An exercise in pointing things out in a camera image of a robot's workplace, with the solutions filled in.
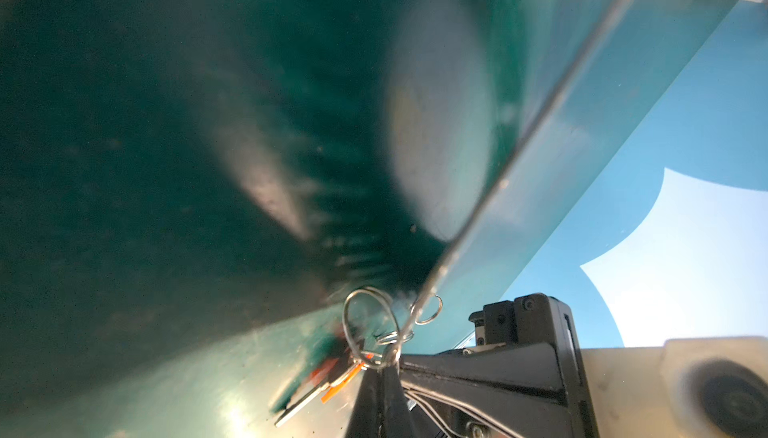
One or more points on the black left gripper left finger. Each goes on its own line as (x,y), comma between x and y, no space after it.
(365,418)

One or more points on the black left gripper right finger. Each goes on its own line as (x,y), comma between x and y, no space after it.
(396,418)

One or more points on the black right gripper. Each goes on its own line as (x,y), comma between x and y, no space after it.
(528,379)

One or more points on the red key tag with keyring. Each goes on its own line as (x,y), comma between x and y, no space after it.
(325,379)

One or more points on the small silver keyring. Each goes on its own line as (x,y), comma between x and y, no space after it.
(371,328)
(428,312)

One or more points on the grey perforated metal ring plate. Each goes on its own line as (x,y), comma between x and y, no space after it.
(191,188)

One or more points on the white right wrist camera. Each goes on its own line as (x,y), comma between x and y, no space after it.
(714,387)

